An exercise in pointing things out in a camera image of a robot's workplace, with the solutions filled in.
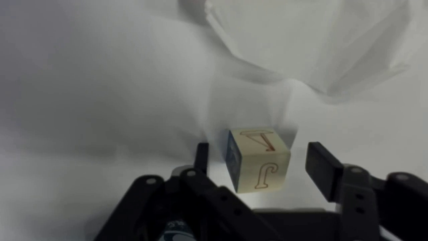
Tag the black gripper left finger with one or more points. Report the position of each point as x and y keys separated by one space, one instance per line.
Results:
x=188 y=196

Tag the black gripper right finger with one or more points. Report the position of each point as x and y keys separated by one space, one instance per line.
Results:
x=366 y=203

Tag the wooden letter cube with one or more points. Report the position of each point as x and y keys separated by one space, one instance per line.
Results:
x=257 y=159

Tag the white crumpled napkin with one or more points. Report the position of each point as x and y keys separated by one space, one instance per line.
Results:
x=332 y=45

